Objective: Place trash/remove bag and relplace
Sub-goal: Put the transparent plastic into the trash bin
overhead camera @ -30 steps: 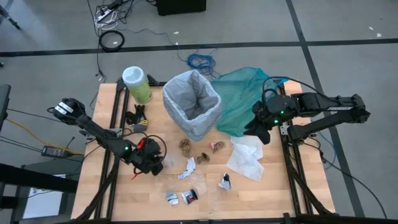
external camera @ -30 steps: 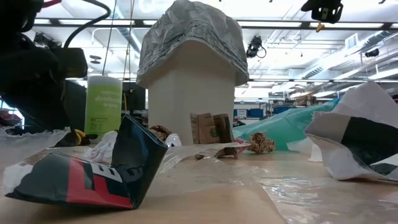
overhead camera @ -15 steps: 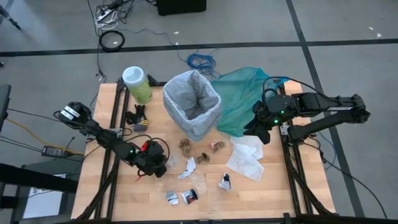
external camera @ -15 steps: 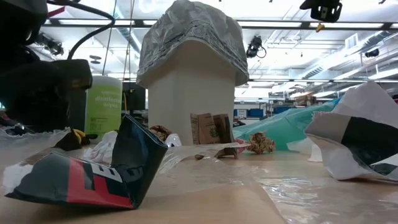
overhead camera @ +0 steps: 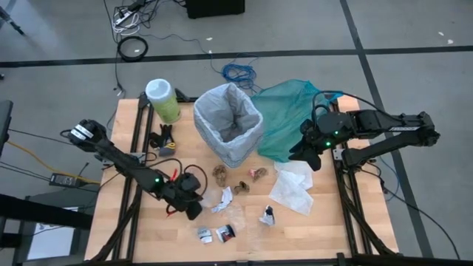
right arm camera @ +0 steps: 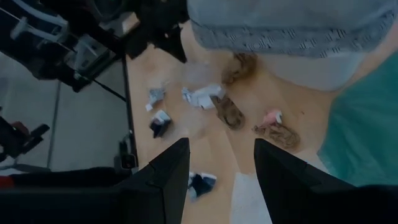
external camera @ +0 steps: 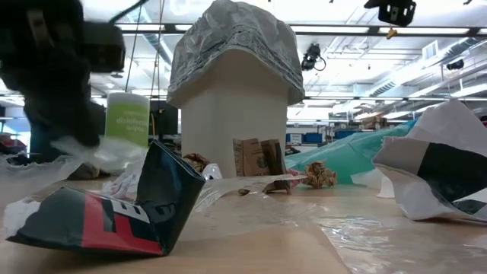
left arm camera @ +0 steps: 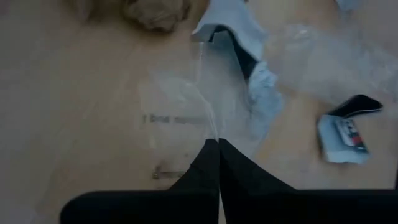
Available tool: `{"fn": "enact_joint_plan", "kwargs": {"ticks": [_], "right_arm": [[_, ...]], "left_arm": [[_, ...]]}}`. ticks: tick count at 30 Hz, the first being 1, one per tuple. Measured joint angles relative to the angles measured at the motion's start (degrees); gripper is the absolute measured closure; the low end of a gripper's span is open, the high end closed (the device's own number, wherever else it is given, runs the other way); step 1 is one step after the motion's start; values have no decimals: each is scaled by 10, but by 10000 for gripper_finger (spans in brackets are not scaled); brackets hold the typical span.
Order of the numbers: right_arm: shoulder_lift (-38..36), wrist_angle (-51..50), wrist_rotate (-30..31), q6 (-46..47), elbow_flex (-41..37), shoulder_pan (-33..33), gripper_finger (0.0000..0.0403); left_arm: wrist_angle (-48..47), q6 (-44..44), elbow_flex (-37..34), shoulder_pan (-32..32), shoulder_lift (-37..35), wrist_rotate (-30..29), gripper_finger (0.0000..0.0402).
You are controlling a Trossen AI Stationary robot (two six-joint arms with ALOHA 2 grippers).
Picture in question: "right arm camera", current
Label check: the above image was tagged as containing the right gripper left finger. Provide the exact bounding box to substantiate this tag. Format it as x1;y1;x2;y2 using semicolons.
118;138;191;224

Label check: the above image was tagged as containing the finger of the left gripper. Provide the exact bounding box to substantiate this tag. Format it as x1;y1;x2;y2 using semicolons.
125;32;150;60
156;26;188;63

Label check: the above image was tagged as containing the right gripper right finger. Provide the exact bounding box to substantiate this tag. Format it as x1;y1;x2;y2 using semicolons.
253;138;356;224

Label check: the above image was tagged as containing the brown leopard sock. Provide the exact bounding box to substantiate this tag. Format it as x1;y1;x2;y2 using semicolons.
210;95;246;131
221;52;259;85
251;123;302;151

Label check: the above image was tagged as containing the white grey wrapper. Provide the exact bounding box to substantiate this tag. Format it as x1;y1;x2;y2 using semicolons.
144;88;167;113

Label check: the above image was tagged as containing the black red snack wrapper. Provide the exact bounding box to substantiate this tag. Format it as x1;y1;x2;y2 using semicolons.
149;110;172;139

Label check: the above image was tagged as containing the pink small sock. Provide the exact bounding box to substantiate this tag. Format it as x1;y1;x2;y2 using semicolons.
262;108;284;128

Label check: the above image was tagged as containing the brown leopard sock top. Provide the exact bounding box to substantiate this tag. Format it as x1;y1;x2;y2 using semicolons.
221;52;259;85

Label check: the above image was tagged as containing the teal plastic trash bag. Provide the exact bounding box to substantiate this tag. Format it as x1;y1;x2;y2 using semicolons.
317;51;398;187

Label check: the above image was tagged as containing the grey plastic bin liner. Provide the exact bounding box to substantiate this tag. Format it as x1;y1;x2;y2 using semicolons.
186;0;398;60

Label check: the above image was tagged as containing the white plastic trash bin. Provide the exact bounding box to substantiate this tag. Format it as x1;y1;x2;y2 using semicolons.
256;51;369;93

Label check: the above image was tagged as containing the black device with red part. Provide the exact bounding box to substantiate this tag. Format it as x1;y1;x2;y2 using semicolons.
0;107;50;163

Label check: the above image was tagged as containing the small black table camera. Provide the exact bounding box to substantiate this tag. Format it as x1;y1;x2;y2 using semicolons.
114;132;139;171

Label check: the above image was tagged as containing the thin black cable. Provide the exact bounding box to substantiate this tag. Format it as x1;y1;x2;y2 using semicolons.
92;78;127;103

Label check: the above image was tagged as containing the black metal table frame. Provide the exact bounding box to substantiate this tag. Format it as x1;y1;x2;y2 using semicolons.
120;54;140;170

